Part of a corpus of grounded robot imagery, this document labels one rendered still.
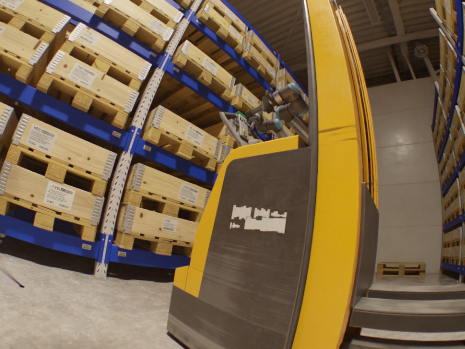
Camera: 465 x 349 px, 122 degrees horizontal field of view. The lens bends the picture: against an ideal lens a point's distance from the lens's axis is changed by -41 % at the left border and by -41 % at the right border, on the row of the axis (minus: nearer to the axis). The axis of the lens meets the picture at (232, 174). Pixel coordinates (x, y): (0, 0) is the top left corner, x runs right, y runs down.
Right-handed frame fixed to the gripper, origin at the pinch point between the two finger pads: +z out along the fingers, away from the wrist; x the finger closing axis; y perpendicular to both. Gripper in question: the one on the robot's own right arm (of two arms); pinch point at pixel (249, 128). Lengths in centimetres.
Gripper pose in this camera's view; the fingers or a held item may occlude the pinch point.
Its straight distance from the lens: 166.0
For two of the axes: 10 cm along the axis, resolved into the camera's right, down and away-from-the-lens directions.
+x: -7.5, 3.4, 5.7
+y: 6.0, 7.1, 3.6
